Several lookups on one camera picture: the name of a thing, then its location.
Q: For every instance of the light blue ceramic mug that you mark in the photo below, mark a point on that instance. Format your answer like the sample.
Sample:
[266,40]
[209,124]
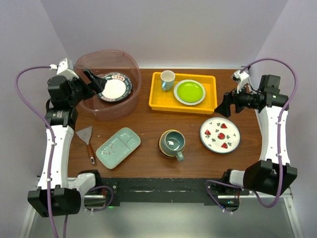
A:
[167,80]

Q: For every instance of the yellow plastic tray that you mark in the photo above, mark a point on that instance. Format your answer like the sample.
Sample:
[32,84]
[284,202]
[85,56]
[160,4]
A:
[161,100]

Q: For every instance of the wooden handled metal scraper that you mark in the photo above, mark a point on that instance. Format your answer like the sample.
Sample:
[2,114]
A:
[85,135]

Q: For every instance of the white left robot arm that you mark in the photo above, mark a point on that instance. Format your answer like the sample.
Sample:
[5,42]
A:
[55,194]

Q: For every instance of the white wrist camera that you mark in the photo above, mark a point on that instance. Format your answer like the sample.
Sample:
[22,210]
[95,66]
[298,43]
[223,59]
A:
[65,68]
[242,79]

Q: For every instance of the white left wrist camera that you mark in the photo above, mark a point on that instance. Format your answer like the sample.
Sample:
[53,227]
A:
[65,68]

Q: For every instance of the mint green divided dish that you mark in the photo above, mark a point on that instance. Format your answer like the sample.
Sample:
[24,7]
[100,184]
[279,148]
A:
[118,147]

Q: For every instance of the lime green small plate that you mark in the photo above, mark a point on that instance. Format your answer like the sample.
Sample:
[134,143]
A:
[190,91]

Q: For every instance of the teal rim lettered plate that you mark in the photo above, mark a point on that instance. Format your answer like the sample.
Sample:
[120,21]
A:
[118,87]

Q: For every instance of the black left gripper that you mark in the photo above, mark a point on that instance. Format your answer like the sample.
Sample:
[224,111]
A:
[97,84]

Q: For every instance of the teal glazed mug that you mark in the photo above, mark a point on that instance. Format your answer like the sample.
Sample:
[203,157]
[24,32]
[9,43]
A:
[175,139]

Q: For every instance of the white scalloped plate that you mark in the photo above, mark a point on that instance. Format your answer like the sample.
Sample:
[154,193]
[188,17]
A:
[186,103]

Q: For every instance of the strawberry pattern white plate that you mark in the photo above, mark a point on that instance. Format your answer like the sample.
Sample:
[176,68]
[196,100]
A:
[220,135]

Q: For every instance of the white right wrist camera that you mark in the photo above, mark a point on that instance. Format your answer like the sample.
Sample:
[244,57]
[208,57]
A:
[242,79]

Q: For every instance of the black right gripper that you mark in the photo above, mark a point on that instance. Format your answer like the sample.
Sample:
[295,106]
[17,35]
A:
[230,98]

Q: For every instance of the transparent pink plastic bin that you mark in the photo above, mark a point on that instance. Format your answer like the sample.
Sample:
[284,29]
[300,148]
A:
[107,64]

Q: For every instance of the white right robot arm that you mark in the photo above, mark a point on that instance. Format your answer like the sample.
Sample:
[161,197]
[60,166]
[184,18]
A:
[272,174]

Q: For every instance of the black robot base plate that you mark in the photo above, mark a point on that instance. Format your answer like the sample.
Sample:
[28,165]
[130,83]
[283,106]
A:
[165,190]

